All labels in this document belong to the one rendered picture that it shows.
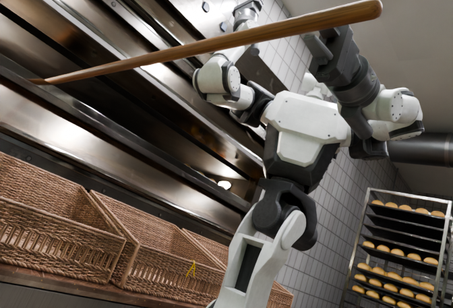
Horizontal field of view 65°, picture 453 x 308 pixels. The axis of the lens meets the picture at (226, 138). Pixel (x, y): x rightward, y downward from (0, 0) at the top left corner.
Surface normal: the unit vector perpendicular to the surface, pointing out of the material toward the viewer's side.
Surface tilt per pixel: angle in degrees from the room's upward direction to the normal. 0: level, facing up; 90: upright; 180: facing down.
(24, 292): 90
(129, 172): 70
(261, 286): 90
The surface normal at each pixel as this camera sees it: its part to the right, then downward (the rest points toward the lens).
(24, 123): 0.80, -0.25
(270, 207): -0.59, -0.45
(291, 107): -0.12, -0.36
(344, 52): 0.71, 0.04
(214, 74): -0.45, -0.16
